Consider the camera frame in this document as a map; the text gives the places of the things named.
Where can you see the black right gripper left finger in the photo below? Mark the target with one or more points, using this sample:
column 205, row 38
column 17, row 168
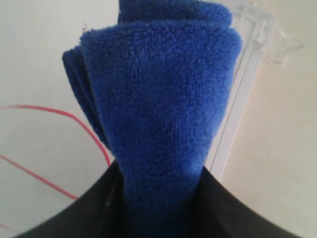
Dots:
column 96, row 214

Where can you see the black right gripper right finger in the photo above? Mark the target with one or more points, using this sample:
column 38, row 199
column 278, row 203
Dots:
column 219, row 214

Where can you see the blue cloth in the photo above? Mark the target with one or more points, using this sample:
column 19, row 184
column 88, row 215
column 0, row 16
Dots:
column 154, row 87

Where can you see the white whiteboard with silver frame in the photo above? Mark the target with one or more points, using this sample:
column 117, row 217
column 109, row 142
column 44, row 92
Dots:
column 49, row 130

